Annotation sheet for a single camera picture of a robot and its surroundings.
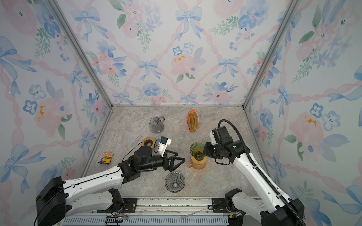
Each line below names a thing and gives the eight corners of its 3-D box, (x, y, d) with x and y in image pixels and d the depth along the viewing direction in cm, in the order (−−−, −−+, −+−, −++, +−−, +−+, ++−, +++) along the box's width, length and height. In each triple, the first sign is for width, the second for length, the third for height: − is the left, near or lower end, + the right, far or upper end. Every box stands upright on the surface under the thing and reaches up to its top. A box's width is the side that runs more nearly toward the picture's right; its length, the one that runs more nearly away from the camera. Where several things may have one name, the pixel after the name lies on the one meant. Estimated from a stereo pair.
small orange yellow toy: (100, 164, 90) (98, 162, 88) (102, 159, 92) (100, 157, 90) (110, 164, 90) (108, 162, 88) (111, 159, 92) (109, 157, 90)
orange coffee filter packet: (190, 132, 106) (190, 124, 99) (186, 119, 114) (186, 111, 106) (199, 130, 107) (201, 122, 100) (195, 118, 115) (196, 110, 107)
